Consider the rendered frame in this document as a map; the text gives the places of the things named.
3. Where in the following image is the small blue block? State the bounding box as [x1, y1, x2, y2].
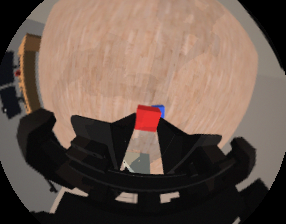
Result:
[152, 104, 164, 119]

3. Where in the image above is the red block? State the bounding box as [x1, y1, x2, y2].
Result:
[135, 105, 160, 132]

